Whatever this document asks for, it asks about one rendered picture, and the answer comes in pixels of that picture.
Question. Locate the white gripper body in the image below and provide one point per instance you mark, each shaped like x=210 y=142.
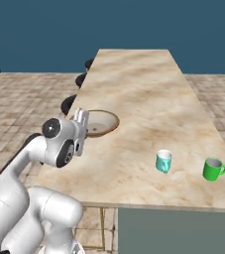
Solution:
x=81 y=123

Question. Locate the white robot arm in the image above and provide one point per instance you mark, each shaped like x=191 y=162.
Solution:
x=16 y=198

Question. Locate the round brown-rimmed sink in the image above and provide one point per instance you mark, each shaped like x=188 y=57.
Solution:
x=101 y=124

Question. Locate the black round stool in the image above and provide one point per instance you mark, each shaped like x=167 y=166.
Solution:
x=89 y=63
x=81 y=79
x=68 y=103

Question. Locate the teal mug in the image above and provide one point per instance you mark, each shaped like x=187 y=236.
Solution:
x=163 y=162

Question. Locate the green mug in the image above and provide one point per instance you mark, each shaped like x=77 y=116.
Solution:
x=211 y=170

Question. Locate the grey-green island cabinet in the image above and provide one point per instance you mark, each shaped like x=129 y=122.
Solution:
x=176 y=233

